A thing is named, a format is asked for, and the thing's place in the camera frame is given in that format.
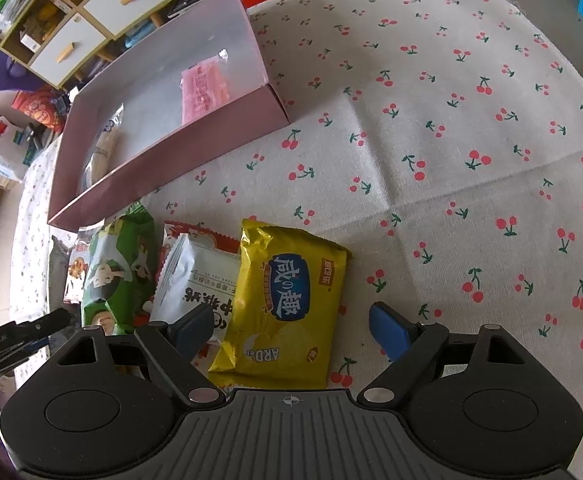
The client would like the wooden shelf cabinet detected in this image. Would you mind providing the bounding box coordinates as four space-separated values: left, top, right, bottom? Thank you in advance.
0 0 207 91

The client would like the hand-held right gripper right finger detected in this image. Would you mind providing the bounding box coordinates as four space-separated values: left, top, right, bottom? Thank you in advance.
357 302 529 406

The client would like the red printed bag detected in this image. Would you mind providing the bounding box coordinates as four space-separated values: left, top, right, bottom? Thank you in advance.
11 87 72 133

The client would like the red white snack packet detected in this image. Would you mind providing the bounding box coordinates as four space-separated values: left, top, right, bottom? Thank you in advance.
154 220 242 306

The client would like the green snack packet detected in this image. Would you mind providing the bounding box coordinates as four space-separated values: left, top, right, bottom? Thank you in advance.
81 202 156 336

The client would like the pink cardboard box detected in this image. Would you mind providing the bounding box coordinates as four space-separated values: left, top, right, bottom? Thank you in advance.
47 0 292 233

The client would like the small orange snack packet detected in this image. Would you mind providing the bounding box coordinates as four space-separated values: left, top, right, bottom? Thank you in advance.
64 237 92 303

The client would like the pink translucent packet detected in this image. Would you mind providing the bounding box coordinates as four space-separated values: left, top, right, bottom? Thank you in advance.
180 57 232 126

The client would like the white silver snack packet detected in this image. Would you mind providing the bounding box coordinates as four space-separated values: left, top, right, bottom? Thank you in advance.
148 233 242 346

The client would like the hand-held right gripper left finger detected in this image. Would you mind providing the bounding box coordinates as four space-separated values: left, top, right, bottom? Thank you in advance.
54 305 223 406

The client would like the white plastic bag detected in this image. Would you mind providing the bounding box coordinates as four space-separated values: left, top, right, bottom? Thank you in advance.
0 117 37 183

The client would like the clear white snack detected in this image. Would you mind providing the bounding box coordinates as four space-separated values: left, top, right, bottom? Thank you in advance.
84 105 124 186

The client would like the yellow snack packet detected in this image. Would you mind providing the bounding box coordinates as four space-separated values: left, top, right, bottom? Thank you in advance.
207 218 352 391

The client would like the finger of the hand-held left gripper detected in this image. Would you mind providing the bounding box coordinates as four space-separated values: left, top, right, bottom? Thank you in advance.
12 308 71 343
0 337 52 373

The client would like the cherry print tablecloth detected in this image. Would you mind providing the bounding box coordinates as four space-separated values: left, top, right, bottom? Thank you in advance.
8 0 583 480

